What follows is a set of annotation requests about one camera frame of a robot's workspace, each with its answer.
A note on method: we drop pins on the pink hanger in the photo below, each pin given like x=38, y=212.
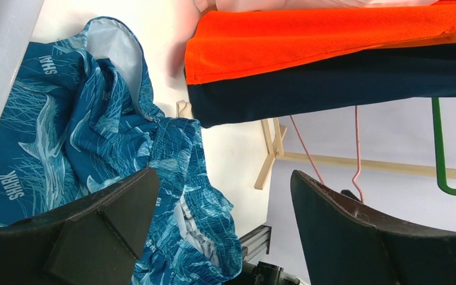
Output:
x=358, y=153

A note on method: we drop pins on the orange shorts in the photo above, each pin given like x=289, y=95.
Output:
x=229, y=45

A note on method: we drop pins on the navy shorts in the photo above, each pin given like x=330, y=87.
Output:
x=361, y=78

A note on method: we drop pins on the white shorts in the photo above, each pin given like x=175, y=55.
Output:
x=274, y=5

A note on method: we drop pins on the blue patterned shorts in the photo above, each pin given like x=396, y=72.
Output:
x=80, y=117

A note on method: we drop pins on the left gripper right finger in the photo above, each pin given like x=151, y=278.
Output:
x=347, y=242

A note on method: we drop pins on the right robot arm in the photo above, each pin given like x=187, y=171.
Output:
x=263, y=274

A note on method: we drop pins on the green hanger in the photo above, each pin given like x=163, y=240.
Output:
x=441, y=170

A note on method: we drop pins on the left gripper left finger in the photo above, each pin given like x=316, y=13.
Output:
x=96, y=239

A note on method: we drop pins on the wooden clothes rack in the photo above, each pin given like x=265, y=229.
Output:
x=275, y=151

